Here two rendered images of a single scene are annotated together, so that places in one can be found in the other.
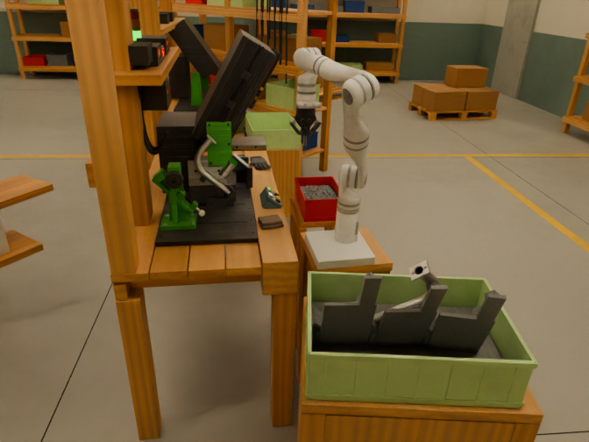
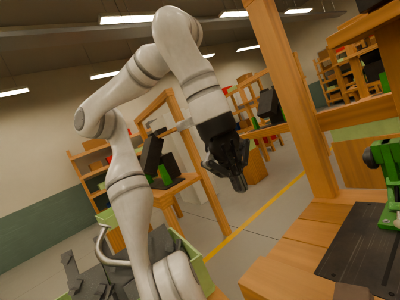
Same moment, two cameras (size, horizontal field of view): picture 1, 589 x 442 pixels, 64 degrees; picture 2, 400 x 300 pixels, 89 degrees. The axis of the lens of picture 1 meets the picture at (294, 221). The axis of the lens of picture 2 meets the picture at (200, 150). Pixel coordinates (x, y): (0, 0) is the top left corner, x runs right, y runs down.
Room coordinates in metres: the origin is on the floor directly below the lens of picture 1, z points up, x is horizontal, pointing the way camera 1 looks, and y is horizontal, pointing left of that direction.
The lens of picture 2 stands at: (2.15, -0.25, 1.44)
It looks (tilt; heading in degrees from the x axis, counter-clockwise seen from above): 6 degrees down; 154
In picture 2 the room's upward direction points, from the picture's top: 23 degrees counter-clockwise
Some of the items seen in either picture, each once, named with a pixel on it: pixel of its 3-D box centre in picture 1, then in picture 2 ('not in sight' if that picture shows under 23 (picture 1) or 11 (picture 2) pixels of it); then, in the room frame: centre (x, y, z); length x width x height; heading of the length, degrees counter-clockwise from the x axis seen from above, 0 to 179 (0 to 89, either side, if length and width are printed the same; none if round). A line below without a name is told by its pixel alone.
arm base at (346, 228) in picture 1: (346, 220); not in sight; (1.76, -0.22, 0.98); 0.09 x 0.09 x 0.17; 8
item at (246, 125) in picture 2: not in sight; (235, 121); (-3.27, 3.93, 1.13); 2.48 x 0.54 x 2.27; 6
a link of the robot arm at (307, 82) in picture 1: (308, 69); (184, 53); (1.82, -0.04, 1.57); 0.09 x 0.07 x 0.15; 124
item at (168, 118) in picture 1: (180, 151); not in sight; (2.32, 0.60, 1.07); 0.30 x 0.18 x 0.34; 9
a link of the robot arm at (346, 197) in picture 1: (350, 185); (181, 299); (1.75, -0.22, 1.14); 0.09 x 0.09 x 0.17; 77
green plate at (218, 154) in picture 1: (219, 142); not in sight; (2.17, 0.37, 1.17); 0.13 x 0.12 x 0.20; 9
